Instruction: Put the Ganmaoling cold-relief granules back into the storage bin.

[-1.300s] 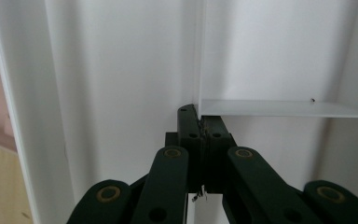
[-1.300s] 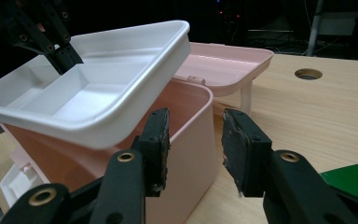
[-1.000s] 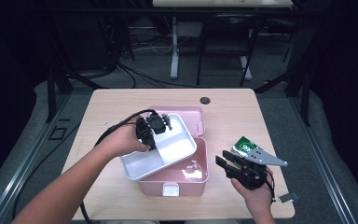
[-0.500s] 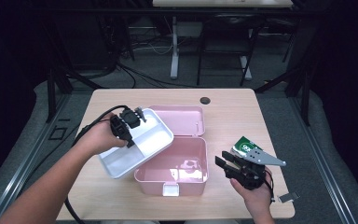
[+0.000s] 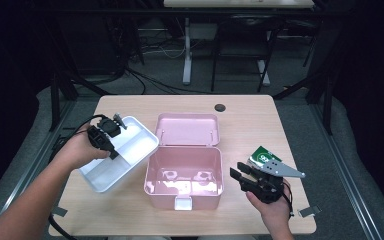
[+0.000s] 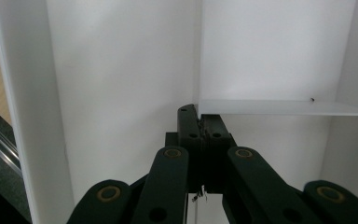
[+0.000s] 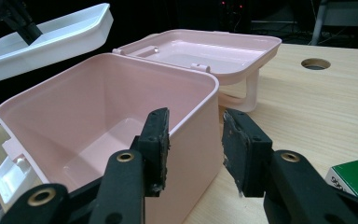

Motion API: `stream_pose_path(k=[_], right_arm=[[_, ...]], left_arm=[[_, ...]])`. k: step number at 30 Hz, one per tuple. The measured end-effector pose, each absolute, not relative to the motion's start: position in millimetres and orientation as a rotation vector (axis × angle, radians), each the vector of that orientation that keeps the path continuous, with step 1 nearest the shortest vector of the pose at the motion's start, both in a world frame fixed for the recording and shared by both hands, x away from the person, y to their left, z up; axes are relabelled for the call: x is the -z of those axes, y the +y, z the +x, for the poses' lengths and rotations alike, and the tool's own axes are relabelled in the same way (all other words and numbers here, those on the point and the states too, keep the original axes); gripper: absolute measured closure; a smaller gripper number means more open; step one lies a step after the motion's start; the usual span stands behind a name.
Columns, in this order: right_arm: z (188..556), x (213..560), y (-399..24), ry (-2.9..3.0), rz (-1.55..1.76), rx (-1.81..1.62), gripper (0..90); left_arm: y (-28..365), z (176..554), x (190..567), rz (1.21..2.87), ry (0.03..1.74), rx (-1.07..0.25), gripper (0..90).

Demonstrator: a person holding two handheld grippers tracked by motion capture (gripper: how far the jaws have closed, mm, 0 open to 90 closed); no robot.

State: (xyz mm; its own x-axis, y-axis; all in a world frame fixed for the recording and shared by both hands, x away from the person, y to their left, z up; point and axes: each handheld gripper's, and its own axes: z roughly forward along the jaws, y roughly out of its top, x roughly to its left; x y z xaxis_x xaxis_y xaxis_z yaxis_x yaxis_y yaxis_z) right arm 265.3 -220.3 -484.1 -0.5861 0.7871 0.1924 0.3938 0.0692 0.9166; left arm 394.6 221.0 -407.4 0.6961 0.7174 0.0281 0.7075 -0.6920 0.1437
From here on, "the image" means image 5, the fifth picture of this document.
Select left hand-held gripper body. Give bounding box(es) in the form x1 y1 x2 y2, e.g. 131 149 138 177
86 112 128 153

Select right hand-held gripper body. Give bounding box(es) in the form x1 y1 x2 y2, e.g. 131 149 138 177
239 158 306 205

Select white plastic divided tray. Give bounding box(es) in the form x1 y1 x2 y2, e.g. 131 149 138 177
78 115 160 194

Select green and white medicine box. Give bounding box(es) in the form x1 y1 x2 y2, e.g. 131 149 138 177
247 145 283 171

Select pink plastic storage box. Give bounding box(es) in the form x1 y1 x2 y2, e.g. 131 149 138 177
143 112 225 212

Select person's right hand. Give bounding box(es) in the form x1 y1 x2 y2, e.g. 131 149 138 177
245 179 293 225

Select person's left hand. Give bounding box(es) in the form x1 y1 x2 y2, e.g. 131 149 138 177
56 124 111 170

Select grey tape strip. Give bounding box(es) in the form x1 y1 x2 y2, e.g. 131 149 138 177
298 205 323 218
50 206 69 217

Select black metal stand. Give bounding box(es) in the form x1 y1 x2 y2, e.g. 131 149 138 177
48 71 113 132
273 71 335 136

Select white-legged background desk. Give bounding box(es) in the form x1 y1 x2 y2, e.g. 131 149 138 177
163 0 315 86

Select black chair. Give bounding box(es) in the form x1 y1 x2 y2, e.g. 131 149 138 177
210 14 283 94

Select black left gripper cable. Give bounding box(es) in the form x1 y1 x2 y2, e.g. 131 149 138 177
47 114 108 240

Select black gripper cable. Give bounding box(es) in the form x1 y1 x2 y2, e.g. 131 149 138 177
47 114 108 240
281 180 296 218

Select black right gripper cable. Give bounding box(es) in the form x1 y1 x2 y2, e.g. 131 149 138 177
281 180 296 218

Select black floor cables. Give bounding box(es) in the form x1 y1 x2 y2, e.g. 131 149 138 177
124 64 214 97

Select aluminium floor rail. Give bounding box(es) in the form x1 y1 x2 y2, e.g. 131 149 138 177
309 102 384 240
0 99 78 215

